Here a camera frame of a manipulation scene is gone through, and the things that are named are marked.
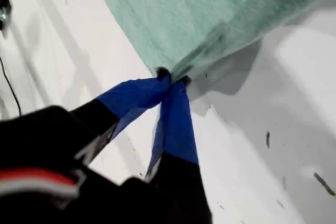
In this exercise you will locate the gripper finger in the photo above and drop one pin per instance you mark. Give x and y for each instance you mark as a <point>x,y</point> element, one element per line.
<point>131,95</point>
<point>176,134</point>

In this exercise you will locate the pale green T-shirt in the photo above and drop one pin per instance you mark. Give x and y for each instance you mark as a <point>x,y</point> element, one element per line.
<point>183,11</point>

